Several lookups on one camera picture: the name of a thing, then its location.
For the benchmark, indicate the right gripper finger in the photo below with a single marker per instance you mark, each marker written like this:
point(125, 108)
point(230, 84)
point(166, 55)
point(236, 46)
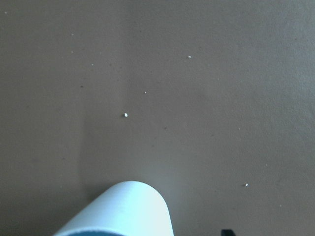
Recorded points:
point(227, 232)

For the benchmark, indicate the light blue cup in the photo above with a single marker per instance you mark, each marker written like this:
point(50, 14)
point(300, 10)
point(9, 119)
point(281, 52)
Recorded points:
point(128, 208)

